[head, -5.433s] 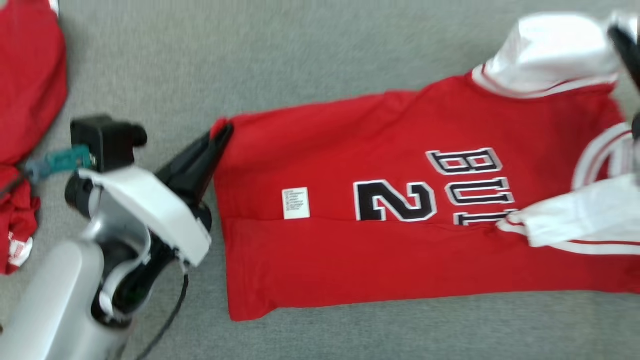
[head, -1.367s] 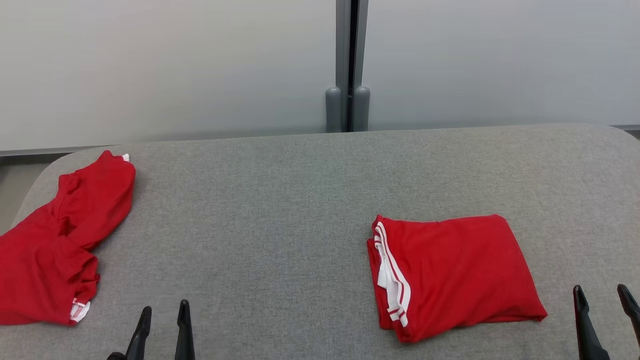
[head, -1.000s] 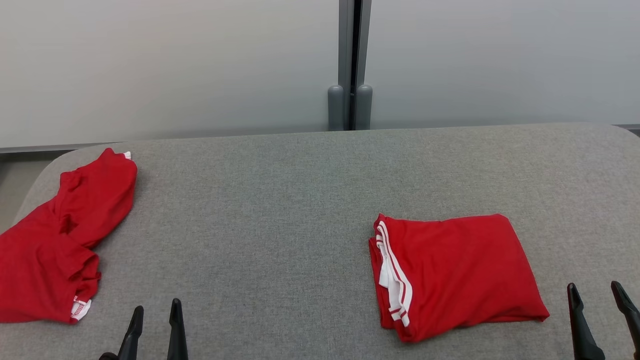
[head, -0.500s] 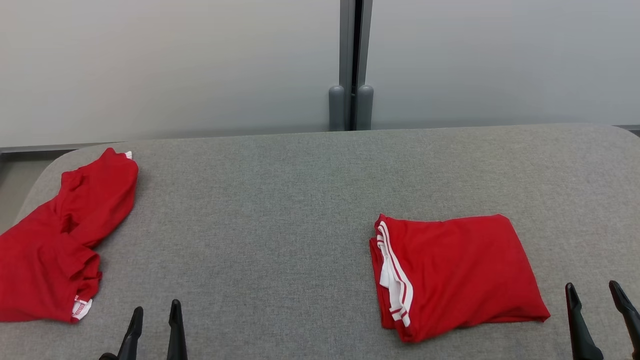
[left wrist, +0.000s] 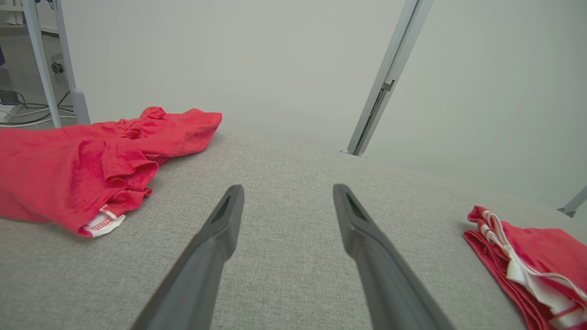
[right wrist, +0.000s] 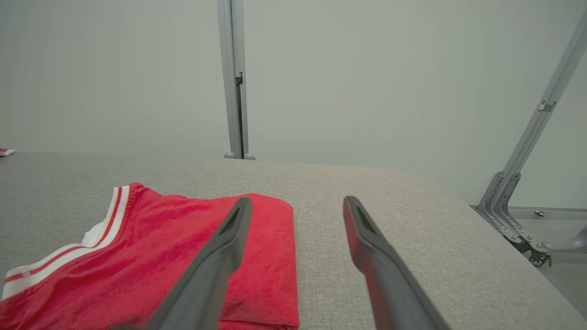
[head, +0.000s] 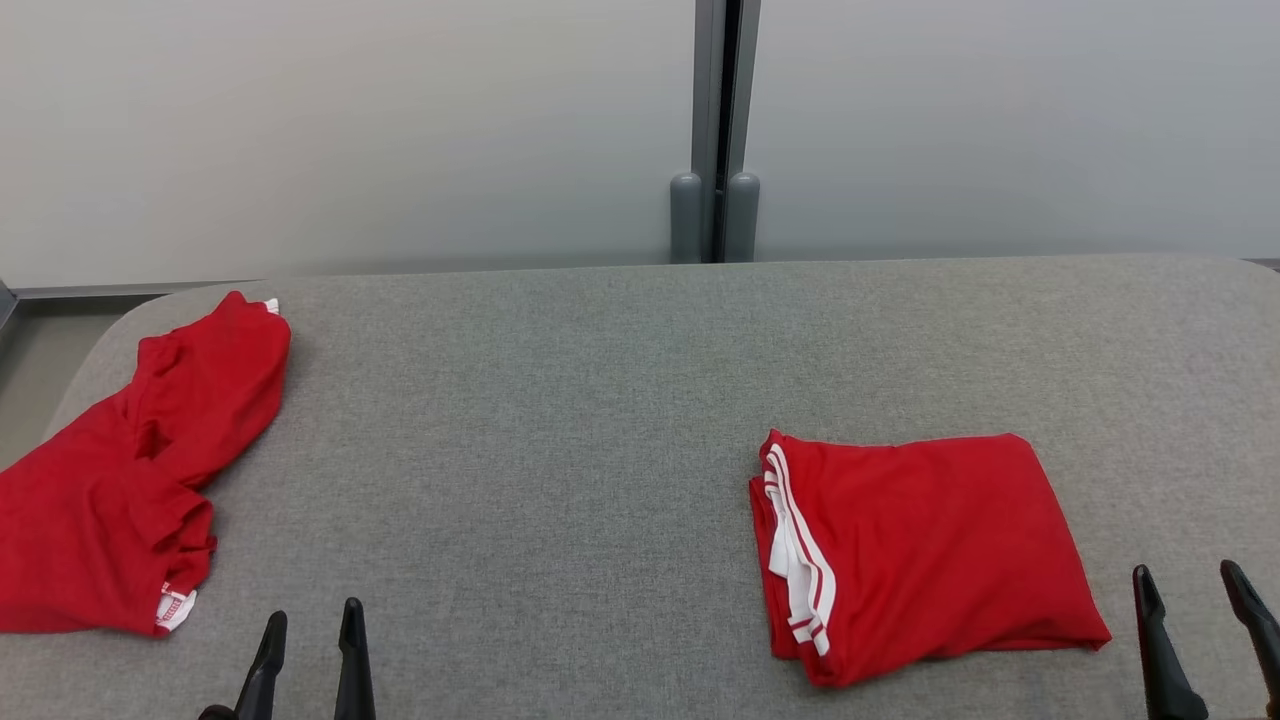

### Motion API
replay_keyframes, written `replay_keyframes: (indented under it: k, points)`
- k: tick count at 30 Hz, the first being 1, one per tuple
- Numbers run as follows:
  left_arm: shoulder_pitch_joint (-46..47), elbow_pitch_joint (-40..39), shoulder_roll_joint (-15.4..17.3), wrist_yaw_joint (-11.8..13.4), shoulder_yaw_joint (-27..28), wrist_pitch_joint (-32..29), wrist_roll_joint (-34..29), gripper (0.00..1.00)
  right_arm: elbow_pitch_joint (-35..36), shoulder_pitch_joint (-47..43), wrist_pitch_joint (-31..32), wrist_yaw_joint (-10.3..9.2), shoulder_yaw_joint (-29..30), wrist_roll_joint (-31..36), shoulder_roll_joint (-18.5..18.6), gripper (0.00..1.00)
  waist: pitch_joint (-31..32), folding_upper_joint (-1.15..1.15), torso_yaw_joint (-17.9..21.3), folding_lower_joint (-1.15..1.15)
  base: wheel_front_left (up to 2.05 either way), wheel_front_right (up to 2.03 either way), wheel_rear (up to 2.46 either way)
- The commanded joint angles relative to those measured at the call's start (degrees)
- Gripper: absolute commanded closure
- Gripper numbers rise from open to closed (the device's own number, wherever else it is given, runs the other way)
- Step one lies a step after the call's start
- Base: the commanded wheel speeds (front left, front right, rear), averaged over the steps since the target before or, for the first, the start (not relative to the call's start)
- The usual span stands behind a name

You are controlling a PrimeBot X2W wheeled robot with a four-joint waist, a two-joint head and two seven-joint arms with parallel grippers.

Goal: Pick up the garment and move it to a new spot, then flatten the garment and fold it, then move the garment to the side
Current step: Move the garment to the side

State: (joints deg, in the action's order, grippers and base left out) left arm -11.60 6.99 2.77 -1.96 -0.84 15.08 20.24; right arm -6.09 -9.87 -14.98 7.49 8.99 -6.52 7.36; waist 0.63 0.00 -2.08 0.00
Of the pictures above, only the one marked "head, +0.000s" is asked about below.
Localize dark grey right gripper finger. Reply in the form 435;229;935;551
1132;565;1209;720
1220;559;1280;720

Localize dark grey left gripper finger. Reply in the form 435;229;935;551
335;597;378;720
235;610;289;720

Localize red shorts with number print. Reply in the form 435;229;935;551
0;290;293;638

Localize red garment with white stripes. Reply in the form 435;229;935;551
748;430;1113;689

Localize grey metal partition post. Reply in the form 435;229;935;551
668;0;763;264

